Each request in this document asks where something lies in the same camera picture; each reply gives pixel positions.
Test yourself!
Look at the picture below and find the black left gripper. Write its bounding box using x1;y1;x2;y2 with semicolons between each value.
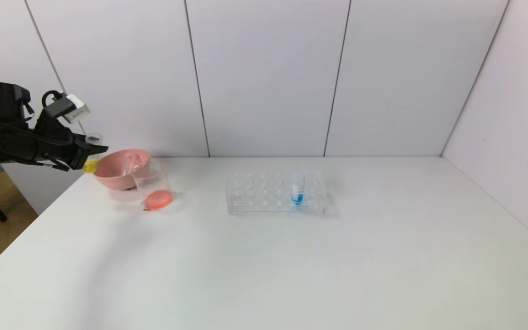
35;128;109;171

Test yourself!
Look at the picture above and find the test tube with yellow pigment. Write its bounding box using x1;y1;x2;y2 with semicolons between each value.
82;133;104;174

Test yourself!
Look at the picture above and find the test tube with red pigment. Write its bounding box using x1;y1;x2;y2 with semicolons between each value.
122;154;139;177

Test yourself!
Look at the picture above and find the clear plastic beaker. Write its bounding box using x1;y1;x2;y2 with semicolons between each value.
130;159;174;211

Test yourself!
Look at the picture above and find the clear plastic test tube rack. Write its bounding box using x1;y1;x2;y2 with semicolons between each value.
226;170;326;215

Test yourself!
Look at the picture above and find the test tube with blue pigment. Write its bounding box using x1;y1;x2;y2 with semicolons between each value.
291;170;306;206

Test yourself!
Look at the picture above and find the pink plastic bowl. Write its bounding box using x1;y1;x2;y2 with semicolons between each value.
92;148;151;191

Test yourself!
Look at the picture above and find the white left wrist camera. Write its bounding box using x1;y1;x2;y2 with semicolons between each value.
42;94;91;124

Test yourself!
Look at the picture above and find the thin black camera cable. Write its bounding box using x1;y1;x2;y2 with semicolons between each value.
42;90;65;108

